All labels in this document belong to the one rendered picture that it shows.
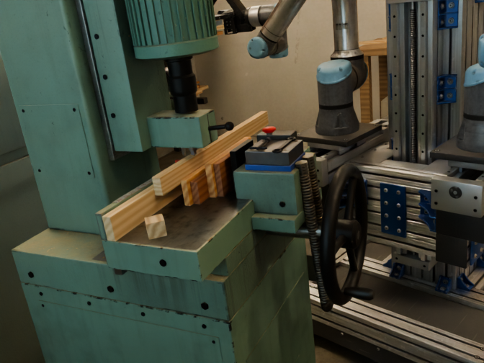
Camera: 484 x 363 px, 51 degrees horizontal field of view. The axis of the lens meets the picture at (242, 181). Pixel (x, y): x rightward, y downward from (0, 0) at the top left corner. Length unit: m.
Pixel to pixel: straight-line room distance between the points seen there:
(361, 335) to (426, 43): 0.98
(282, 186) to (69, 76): 0.51
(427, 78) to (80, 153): 1.04
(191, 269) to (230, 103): 4.20
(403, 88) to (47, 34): 1.08
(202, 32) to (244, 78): 3.86
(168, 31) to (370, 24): 3.45
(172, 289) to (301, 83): 3.75
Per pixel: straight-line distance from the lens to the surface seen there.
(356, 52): 1.86
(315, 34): 4.54
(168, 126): 1.12
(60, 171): 1.26
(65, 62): 1.16
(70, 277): 1.23
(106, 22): 1.12
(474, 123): 1.53
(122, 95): 1.13
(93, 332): 1.27
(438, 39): 1.70
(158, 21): 1.03
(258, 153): 1.02
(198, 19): 1.04
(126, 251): 0.97
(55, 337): 1.39
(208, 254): 0.91
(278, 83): 4.75
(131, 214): 1.00
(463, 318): 1.90
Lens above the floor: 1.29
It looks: 20 degrees down
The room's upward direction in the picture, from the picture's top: 7 degrees counter-clockwise
